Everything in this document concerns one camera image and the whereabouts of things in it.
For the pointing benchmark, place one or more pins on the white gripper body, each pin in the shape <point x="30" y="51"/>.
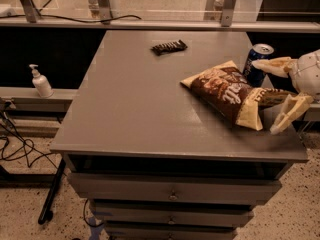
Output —
<point x="309" y="74"/>

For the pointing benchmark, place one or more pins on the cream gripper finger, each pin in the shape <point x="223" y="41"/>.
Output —
<point x="280" y="66"/>
<point x="292" y="108"/>

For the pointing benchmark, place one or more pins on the brown and cream chip bag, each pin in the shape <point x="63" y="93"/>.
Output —
<point x="228" y="91"/>

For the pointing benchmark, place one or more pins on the blue pepsi can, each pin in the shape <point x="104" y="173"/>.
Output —
<point x="256" y="76"/>

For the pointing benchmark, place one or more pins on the dark snack bar wrapper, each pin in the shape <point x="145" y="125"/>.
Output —
<point x="170" y="47"/>

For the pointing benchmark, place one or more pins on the grey drawer cabinet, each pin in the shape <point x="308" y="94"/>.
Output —
<point x="132" y="115"/>

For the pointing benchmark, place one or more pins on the middle grey drawer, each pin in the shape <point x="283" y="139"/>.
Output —
<point x="172" y="214"/>

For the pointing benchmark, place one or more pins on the grey drawer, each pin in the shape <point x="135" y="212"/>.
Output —
<point x="173" y="189"/>
<point x="172" y="214"/>
<point x="150" y="231"/>

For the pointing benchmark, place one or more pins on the bottom grey drawer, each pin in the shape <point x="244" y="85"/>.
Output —
<point x="150" y="231"/>

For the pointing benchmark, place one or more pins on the top grey drawer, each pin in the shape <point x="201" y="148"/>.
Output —
<point x="173" y="189"/>

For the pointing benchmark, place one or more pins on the white pump dispenser bottle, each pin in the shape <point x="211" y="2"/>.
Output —
<point x="40" y="82"/>

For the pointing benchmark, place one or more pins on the black table leg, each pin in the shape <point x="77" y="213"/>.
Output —
<point x="46" y="214"/>

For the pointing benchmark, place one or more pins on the metal railing frame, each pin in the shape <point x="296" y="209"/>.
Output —
<point x="300" y="16"/>

